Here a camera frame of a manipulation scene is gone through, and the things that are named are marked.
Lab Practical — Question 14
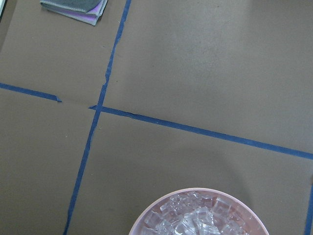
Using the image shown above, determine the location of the clear ice cubes pile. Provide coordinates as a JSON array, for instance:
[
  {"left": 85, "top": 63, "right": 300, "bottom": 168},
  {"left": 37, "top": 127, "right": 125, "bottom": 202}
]
[{"left": 140, "top": 191, "right": 251, "bottom": 235}]

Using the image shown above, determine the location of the pink bowl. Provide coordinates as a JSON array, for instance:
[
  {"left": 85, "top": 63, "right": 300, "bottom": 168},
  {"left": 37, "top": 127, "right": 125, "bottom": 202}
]
[{"left": 130, "top": 188, "right": 268, "bottom": 235}]

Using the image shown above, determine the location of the folded grey cloth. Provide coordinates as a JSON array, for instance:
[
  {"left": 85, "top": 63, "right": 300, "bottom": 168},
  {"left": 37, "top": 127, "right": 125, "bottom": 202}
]
[{"left": 40, "top": 0, "right": 108, "bottom": 26}]

